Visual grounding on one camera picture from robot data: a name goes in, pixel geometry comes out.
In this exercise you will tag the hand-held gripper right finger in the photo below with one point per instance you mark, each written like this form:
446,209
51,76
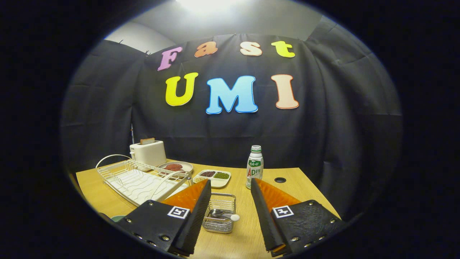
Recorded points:
264,223

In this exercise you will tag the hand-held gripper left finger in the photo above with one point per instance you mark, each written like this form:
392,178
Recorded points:
196,223

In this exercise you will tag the pale green plate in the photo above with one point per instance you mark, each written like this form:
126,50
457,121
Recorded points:
116,218

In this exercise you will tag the round beige dish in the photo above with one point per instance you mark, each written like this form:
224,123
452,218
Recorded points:
187,166

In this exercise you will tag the pale beans pile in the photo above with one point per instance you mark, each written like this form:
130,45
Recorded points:
199,179

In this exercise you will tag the white divided tray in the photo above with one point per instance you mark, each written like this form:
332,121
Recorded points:
217,183

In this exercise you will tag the dark red beans pile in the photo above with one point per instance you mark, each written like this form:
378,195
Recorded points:
207,173

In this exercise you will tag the green beans pile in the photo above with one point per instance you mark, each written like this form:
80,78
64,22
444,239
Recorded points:
221,175

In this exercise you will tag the white green-label drink bottle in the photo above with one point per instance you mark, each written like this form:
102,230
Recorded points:
255,169

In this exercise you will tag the red meat slices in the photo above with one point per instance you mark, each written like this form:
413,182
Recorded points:
173,167

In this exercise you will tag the white toaster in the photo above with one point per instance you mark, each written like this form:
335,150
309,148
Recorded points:
151,154

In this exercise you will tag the toast slice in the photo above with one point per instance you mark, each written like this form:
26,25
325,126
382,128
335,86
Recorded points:
147,141

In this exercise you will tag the black backdrop cloth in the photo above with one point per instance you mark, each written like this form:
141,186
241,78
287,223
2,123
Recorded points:
323,126

